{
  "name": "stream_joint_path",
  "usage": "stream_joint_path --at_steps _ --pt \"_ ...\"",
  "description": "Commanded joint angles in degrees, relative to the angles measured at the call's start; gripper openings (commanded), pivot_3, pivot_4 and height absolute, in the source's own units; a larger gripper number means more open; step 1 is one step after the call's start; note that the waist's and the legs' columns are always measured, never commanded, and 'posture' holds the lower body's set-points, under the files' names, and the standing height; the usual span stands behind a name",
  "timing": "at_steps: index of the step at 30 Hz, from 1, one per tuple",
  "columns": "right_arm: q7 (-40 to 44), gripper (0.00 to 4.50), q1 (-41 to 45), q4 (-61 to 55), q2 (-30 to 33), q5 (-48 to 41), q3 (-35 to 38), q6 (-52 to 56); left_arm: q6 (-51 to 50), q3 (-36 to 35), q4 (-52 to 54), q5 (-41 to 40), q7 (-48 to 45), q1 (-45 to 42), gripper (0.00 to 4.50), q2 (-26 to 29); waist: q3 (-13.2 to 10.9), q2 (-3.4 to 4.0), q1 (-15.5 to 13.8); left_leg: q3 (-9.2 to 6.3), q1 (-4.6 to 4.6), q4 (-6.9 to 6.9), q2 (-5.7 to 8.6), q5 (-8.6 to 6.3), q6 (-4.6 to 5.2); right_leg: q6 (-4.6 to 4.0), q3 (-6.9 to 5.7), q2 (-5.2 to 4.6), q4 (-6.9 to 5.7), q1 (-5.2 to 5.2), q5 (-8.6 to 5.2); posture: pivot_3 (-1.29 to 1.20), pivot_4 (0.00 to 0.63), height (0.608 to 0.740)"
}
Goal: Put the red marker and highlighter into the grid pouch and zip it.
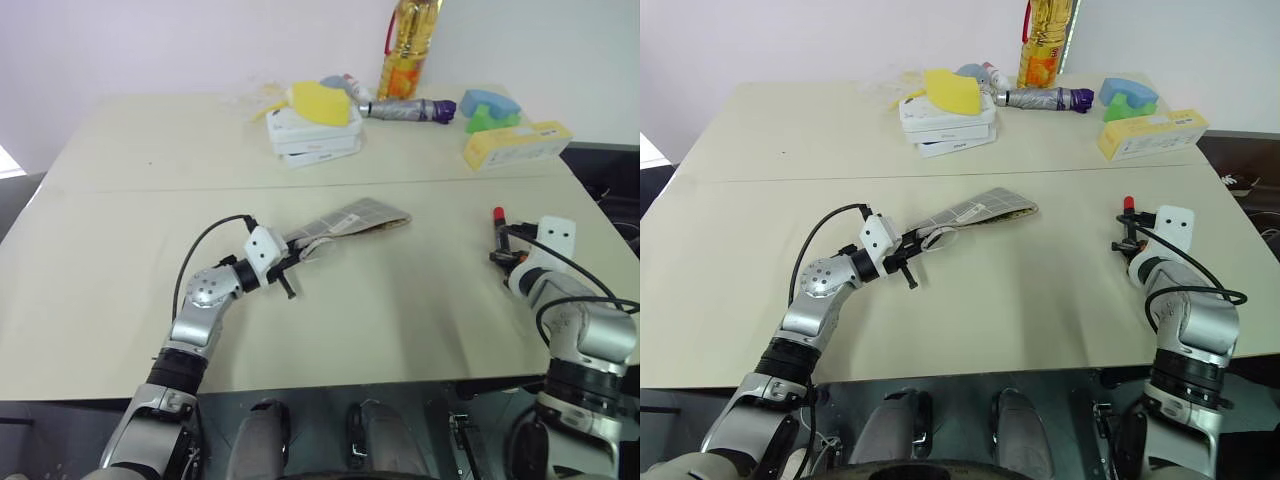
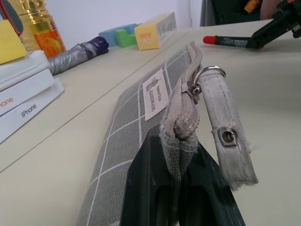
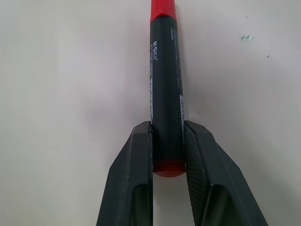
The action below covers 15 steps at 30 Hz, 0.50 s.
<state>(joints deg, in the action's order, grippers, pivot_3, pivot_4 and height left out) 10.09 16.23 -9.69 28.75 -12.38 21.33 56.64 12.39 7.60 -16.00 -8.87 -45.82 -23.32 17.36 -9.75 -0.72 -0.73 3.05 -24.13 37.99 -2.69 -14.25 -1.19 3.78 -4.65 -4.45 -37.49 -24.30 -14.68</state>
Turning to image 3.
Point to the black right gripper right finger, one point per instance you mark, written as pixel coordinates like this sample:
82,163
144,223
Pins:
211,179

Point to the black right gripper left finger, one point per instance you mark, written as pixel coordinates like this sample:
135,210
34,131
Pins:
127,179

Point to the black marker with red cap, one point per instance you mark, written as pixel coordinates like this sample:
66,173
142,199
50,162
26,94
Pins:
165,94

